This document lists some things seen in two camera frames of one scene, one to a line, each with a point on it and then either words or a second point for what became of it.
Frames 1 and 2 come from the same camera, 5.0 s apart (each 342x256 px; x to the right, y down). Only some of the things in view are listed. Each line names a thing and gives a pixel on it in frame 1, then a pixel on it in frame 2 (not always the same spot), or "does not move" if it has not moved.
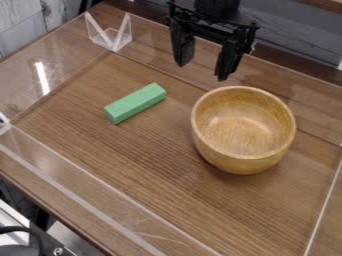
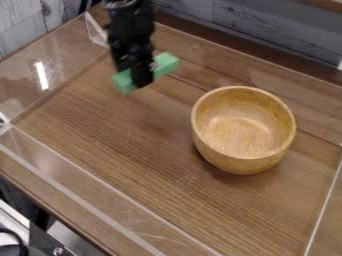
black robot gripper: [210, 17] -> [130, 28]
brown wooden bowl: [244, 126] does not move
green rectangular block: [134, 102] -> [165, 63]
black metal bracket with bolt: [50, 246] does not move
